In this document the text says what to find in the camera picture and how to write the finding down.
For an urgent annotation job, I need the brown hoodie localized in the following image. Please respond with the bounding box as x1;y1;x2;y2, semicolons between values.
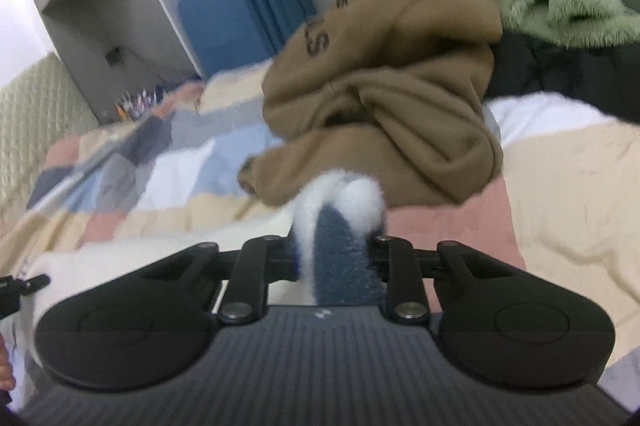
237;0;505;208

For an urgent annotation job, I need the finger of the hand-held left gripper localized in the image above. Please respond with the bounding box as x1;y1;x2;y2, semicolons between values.
19;273;52;295

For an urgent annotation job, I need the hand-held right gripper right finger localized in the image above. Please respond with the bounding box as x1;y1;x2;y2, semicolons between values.
370;235;526;325

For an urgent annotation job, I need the cream blue-striped sweater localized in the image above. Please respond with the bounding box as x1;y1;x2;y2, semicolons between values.
20;171;389;407

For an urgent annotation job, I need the group of small bottles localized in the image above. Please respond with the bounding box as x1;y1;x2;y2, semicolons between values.
114;85;169;122

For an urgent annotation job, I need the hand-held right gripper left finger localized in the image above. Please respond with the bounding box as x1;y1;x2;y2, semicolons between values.
137;235;301;325

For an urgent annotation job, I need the cream quilted headboard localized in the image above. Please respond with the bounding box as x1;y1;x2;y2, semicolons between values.
0;53;101;208

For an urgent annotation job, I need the person's left hand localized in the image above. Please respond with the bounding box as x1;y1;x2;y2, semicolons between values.
0;342;16;392

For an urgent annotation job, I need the blue padded board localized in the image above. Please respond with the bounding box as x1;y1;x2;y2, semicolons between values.
178;0;276;80

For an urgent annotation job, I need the patchwork quilt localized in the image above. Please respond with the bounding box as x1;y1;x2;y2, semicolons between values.
0;66;640;409

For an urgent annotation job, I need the black garment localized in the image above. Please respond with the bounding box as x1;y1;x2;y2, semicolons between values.
482;31;640;125

